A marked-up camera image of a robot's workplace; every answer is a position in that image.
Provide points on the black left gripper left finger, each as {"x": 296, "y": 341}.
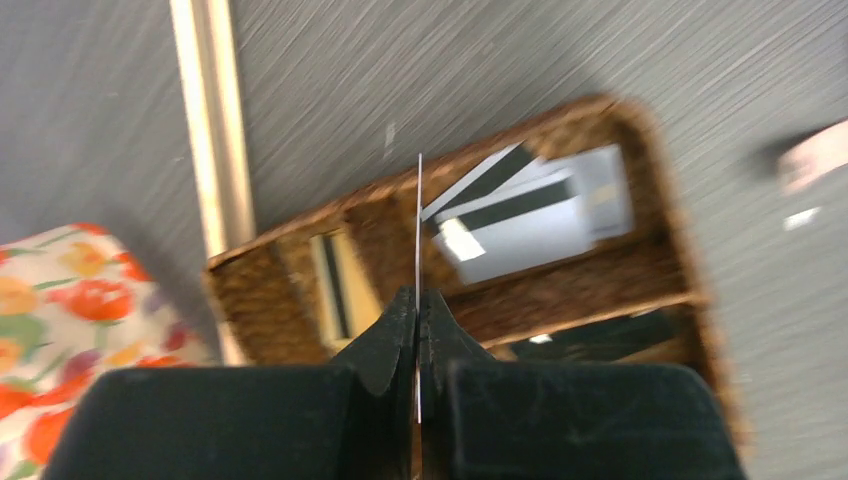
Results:
{"x": 348, "y": 418}

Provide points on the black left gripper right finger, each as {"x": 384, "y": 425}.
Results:
{"x": 650, "y": 415}

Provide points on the white card with magnetic stripe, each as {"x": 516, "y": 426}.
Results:
{"x": 418, "y": 286}

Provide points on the tan leather card holder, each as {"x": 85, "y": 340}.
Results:
{"x": 813, "y": 158}

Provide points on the white striped card in basket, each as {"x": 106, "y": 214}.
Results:
{"x": 549, "y": 211}

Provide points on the beige item in basket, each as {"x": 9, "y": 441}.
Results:
{"x": 347, "y": 303}

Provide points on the black object in basket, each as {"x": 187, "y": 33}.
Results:
{"x": 603, "y": 341}

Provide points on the brown woven basket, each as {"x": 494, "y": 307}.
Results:
{"x": 267, "y": 288}

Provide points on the orange floral cloth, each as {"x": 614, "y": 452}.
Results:
{"x": 75, "y": 304}

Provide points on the wooden clothes rack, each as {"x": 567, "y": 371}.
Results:
{"x": 210, "y": 81}

